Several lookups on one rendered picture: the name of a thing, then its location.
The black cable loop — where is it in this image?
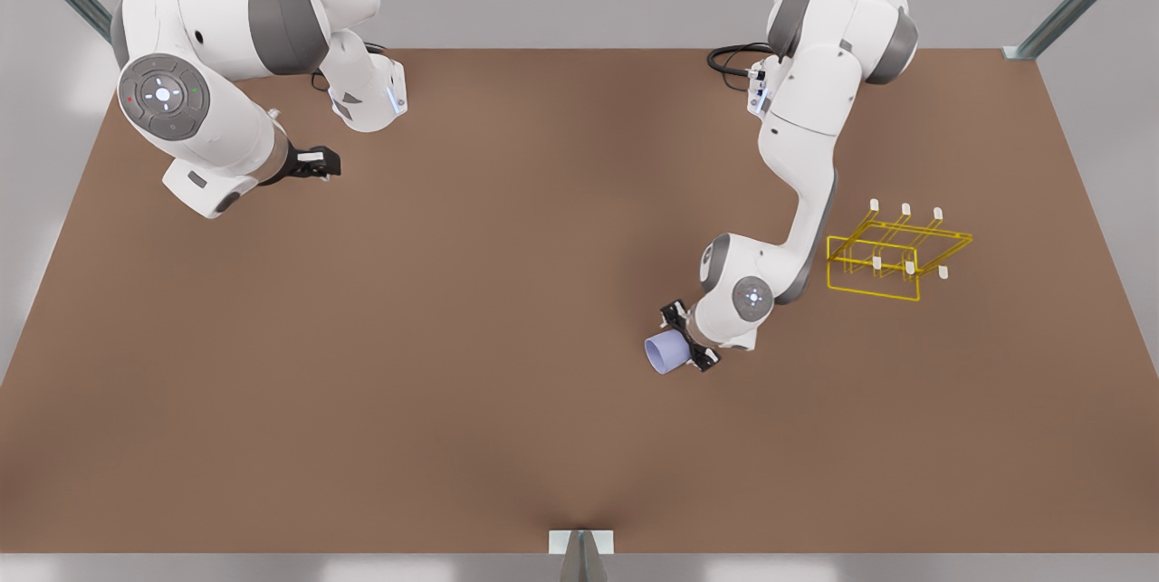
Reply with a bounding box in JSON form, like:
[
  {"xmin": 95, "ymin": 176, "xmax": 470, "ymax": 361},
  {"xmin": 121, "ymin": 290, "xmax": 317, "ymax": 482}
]
[
  {"xmin": 706, "ymin": 43, "xmax": 776, "ymax": 94},
  {"xmin": 311, "ymin": 43, "xmax": 388, "ymax": 94}
]

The yellow wire cup holder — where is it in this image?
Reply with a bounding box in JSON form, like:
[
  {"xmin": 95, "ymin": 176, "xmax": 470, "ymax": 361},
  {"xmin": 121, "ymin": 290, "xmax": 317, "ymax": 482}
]
[{"xmin": 826, "ymin": 198, "xmax": 974, "ymax": 302}]

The lavender cup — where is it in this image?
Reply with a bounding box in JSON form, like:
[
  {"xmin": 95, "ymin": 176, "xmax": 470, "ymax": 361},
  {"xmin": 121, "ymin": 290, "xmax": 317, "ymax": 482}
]
[{"xmin": 644, "ymin": 330, "xmax": 693, "ymax": 377}]

